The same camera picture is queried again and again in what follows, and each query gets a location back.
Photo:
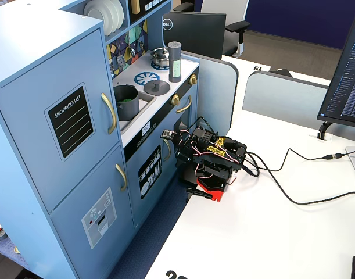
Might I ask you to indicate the lit computer monitor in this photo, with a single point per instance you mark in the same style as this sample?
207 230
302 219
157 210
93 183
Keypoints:
348 81

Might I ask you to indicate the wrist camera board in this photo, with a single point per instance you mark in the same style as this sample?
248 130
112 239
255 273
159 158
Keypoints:
168 134

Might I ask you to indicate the white black office chair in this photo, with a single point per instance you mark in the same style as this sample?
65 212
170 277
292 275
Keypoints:
220 7

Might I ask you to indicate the gray cooking pot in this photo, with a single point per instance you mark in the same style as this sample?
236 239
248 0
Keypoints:
127 110

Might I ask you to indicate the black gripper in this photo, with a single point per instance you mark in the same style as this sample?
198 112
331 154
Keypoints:
185 156

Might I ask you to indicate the red black robot base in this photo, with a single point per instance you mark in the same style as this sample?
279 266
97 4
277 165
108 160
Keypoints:
212 191

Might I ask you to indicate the black table clamp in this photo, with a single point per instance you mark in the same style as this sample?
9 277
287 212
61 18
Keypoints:
199 192

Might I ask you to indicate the gray salt shaker green label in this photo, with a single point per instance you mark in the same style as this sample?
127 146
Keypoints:
175 58

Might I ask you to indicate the black shopping list board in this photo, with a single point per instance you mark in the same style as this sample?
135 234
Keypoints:
70 122

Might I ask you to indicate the black Dell monitor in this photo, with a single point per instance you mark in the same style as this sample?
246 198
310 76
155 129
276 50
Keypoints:
194 32

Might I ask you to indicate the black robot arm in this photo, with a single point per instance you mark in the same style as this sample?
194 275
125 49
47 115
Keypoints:
216 162

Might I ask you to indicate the blue toy kitchen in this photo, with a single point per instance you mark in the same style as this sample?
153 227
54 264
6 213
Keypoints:
35 58

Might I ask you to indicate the gold stove knob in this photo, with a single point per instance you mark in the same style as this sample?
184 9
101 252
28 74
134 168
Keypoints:
192 79
175 99

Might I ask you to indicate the gray pot lid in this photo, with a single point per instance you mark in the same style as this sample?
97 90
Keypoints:
157 89

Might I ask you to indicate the gray rounded desk divider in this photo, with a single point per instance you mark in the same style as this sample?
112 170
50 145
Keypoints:
281 98
215 87

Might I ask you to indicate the white plate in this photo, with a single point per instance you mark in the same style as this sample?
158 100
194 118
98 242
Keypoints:
121 14
113 17
96 16

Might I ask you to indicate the steel pot with lid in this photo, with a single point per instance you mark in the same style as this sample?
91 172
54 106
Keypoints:
160 56

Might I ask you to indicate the green peas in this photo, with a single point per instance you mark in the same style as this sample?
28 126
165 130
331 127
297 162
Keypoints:
124 100

